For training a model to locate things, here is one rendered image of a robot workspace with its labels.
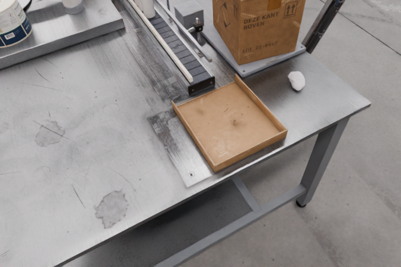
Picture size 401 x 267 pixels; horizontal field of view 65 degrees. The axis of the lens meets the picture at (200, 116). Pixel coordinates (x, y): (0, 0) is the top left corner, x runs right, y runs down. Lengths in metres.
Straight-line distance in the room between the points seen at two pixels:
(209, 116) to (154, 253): 0.72
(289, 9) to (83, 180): 0.87
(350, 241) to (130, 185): 1.23
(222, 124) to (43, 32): 0.92
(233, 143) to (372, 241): 1.09
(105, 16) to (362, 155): 1.63
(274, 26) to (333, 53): 1.62
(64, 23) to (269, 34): 0.91
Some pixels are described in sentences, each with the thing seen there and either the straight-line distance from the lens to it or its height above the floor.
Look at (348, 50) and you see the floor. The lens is 2.83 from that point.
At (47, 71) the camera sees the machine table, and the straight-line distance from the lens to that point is 1.43.
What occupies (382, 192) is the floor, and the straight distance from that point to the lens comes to 2.04.
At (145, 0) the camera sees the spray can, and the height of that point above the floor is 0.97.
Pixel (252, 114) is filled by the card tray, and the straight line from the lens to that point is 1.07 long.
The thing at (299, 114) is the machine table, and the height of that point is 0.83.
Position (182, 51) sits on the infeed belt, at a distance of 1.25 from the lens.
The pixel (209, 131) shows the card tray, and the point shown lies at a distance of 1.02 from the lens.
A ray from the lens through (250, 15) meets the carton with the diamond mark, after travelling 1.11.
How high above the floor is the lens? 1.64
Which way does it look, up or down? 50 degrees down
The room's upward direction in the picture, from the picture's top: 5 degrees counter-clockwise
